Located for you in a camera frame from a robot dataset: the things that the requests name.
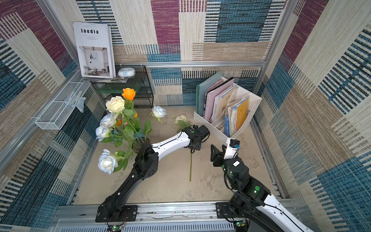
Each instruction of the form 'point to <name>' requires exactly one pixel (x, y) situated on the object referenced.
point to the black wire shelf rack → (135, 77)
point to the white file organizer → (224, 126)
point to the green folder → (201, 90)
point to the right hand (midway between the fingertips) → (217, 145)
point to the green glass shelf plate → (117, 88)
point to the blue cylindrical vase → (138, 135)
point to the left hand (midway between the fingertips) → (194, 144)
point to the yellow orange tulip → (136, 115)
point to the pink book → (211, 94)
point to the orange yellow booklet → (241, 111)
